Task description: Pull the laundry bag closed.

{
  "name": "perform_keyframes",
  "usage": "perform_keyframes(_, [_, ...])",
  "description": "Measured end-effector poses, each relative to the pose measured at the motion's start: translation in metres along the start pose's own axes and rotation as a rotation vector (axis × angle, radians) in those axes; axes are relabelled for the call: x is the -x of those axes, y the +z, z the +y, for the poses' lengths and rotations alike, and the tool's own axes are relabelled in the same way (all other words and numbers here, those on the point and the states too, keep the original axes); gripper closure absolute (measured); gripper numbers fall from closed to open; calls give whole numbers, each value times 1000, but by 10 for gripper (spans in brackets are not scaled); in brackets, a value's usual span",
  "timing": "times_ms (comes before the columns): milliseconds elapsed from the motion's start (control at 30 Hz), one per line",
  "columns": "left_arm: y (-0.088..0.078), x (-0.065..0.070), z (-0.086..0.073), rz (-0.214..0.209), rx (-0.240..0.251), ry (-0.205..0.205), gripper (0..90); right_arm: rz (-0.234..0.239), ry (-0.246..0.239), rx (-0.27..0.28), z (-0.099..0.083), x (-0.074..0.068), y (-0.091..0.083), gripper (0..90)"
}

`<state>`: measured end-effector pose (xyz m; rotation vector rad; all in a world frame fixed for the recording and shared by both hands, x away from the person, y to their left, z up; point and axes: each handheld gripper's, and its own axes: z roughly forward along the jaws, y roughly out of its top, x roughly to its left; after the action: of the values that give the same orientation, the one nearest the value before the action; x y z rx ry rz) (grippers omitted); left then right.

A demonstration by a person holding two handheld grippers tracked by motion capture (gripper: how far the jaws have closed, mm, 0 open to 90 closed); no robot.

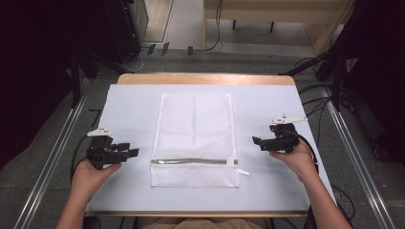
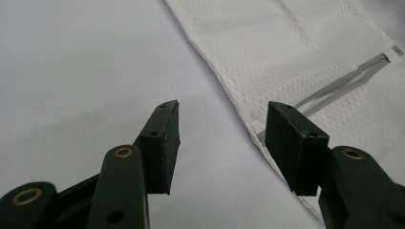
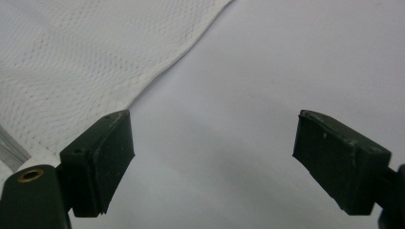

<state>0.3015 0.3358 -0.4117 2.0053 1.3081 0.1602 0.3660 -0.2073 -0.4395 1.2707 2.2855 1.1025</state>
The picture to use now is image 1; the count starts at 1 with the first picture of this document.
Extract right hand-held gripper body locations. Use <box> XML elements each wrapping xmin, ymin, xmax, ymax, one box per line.
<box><xmin>266</xmin><ymin>114</ymin><xmax>309</xmax><ymax>155</ymax></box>

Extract dark curtain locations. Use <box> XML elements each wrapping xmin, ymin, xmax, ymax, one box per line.
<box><xmin>330</xmin><ymin>0</ymin><xmax>405</xmax><ymax>165</ymax></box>
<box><xmin>0</xmin><ymin>0</ymin><xmax>111</xmax><ymax>170</ymax></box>

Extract white floor cable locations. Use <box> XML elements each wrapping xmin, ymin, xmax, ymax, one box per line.
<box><xmin>122</xmin><ymin>47</ymin><xmax>151</xmax><ymax>73</ymax></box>

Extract wooden table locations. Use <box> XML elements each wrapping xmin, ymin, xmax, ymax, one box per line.
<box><xmin>84</xmin><ymin>73</ymin><xmax>337</xmax><ymax>219</ymax></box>

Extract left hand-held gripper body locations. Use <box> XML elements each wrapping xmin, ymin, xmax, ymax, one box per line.
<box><xmin>85</xmin><ymin>128</ymin><xmax>124</xmax><ymax>171</ymax></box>

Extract black metal stand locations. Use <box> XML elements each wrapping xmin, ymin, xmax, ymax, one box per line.
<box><xmin>278</xmin><ymin>44</ymin><xmax>352</xmax><ymax>113</ymax></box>
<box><xmin>68</xmin><ymin>44</ymin><xmax>132</xmax><ymax>109</ymax></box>

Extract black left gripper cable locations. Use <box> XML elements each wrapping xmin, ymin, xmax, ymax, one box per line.
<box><xmin>69</xmin><ymin>135</ymin><xmax>94</xmax><ymax>185</ymax></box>

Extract person's right hand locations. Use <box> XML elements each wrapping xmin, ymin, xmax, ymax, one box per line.
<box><xmin>268</xmin><ymin>139</ymin><xmax>317</xmax><ymax>184</ymax></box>

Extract black floor cables bundle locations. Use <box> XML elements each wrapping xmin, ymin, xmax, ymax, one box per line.
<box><xmin>294</xmin><ymin>56</ymin><xmax>333</xmax><ymax>148</ymax></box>

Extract thin black hanging cable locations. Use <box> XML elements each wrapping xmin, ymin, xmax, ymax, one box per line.
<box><xmin>203</xmin><ymin>0</ymin><xmax>224</xmax><ymax>52</ymax></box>

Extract black equipment cabinet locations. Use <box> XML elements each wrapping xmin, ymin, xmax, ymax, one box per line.
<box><xmin>103</xmin><ymin>0</ymin><xmax>150</xmax><ymax>63</ymax></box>

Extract person's lap in beige trousers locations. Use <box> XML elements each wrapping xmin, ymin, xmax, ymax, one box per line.
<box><xmin>136</xmin><ymin>217</ymin><xmax>271</xmax><ymax>229</ymax></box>

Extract person's left hand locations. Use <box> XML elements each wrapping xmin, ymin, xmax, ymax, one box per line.
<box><xmin>70</xmin><ymin>157</ymin><xmax>123</xmax><ymax>198</ymax></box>

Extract light wooden bench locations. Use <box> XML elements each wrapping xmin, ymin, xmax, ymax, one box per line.
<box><xmin>203</xmin><ymin>0</ymin><xmax>356</xmax><ymax>55</ymax></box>

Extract metal floor rail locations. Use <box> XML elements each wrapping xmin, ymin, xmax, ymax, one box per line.
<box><xmin>12</xmin><ymin>79</ymin><xmax>92</xmax><ymax>229</ymax></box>
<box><xmin>320</xmin><ymin>85</ymin><xmax>396</xmax><ymax>229</ymax></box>

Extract white table mat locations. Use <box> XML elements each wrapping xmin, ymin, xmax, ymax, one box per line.
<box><xmin>85</xmin><ymin>83</ymin><xmax>337</xmax><ymax>214</ymax></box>

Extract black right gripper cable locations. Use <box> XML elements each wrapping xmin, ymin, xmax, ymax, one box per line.
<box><xmin>294</xmin><ymin>133</ymin><xmax>320</xmax><ymax>175</ymax></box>

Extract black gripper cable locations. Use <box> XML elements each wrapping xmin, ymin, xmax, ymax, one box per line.
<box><xmin>69</xmin><ymin>135</ymin><xmax>94</xmax><ymax>185</ymax></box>
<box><xmin>294</xmin><ymin>133</ymin><xmax>320</xmax><ymax>175</ymax></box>

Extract white mesh laundry bag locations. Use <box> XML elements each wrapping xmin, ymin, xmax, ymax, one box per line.
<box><xmin>149</xmin><ymin>92</ymin><xmax>251</xmax><ymax>189</ymax></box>

